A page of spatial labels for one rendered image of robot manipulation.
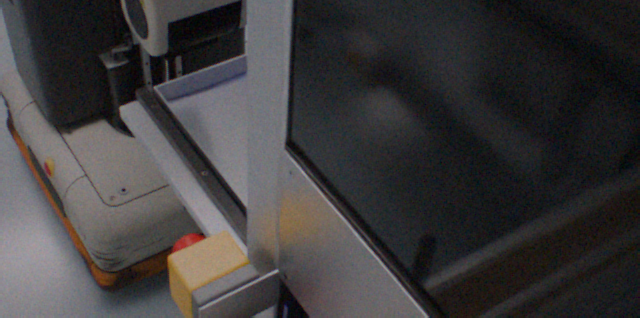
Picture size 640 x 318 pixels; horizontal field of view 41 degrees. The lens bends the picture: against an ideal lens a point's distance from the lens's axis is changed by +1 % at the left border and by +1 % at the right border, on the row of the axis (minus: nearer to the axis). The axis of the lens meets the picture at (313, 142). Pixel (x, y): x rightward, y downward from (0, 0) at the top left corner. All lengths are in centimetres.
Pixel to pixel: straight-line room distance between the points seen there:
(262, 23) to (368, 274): 22
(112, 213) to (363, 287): 127
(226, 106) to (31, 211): 117
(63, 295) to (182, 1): 86
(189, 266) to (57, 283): 132
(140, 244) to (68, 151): 29
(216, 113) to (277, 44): 58
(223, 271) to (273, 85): 24
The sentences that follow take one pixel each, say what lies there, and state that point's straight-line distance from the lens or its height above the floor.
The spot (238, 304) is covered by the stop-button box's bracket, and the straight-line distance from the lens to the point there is 89.
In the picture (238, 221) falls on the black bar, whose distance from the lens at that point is 109.
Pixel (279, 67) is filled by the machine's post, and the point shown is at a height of 129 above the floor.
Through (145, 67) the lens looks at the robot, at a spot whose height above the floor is 45.
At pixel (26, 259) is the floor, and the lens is 226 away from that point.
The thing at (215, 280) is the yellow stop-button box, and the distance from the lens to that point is 88.
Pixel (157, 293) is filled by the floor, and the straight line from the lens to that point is 214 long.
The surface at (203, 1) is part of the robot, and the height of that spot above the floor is 77.
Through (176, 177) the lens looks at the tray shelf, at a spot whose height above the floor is 88.
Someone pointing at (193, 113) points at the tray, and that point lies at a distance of 126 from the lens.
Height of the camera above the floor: 174
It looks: 45 degrees down
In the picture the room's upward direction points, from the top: 4 degrees clockwise
